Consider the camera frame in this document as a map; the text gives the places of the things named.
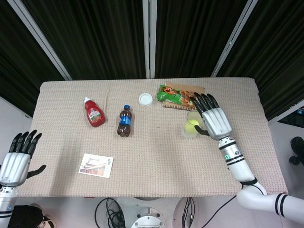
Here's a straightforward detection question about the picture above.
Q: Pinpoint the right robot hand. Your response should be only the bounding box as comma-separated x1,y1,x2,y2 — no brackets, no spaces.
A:
190,93,233,140

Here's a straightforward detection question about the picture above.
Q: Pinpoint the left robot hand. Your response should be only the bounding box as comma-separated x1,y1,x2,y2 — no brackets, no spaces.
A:
0,129,47,187

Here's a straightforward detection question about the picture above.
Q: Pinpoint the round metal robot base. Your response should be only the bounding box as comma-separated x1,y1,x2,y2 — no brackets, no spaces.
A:
130,206,167,228

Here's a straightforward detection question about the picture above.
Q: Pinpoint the clear plastic cup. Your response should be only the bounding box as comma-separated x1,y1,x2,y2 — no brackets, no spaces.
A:
181,110,205,139

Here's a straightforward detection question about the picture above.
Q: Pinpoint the brown cardboard piece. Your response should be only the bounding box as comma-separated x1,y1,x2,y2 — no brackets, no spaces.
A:
161,82,206,111

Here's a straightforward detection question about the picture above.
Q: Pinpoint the green snack bag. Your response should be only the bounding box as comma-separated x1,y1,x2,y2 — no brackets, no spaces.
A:
156,84,198,108

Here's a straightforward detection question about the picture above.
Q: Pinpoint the black bag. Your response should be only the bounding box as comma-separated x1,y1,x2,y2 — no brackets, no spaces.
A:
8,204,58,228

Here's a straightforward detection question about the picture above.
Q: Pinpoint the beige woven tablecloth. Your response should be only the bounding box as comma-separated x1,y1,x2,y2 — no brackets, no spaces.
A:
17,76,289,198

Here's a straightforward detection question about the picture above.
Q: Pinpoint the palace picture postcard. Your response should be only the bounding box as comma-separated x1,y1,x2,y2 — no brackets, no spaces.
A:
78,153,114,179

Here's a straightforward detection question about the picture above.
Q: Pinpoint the black office chair base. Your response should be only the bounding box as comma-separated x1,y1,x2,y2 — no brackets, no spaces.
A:
288,136,304,166

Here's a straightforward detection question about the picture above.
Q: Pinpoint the cola bottle with blue label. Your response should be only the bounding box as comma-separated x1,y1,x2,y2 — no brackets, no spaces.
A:
116,104,134,138

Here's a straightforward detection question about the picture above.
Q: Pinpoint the red ketchup squeeze bottle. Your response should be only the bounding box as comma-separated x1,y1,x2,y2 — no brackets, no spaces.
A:
83,96,106,128

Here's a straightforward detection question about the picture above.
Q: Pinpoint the black pleated curtain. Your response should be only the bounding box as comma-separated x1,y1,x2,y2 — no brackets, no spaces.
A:
0,0,304,122

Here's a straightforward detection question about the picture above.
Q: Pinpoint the white metal frame pole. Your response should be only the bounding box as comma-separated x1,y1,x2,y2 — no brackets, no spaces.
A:
6,0,73,81
142,0,158,79
210,0,259,78

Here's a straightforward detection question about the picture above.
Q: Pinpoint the black cable bundle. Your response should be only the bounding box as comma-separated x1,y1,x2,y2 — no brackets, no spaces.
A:
95,197,126,228

